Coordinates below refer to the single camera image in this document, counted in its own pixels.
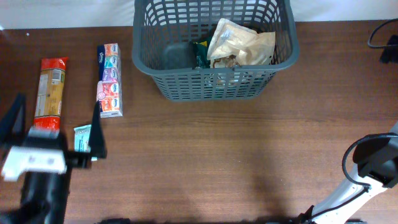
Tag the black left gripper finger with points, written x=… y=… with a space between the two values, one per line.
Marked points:
x=13 y=123
x=96 y=140

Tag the light teal wipes packet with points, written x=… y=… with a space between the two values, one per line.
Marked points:
x=81 y=139

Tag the red orange pasta package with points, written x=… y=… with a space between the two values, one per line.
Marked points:
x=49 y=95

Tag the beige kraft paper pouch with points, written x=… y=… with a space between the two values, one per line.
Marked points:
x=249 y=46

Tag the colourful tissue pack bundle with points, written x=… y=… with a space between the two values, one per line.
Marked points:
x=109 y=92

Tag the green instant coffee bag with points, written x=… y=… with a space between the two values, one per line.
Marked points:
x=200 y=49

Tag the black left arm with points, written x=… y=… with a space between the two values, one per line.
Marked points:
x=43 y=196

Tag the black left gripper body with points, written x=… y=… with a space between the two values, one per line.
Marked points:
x=76 y=160

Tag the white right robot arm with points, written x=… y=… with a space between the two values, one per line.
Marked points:
x=370 y=168

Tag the brown chocolate snack pouch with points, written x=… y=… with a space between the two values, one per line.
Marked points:
x=225 y=62

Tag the grey plastic lattice basket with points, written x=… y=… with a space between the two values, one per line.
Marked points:
x=164 y=33

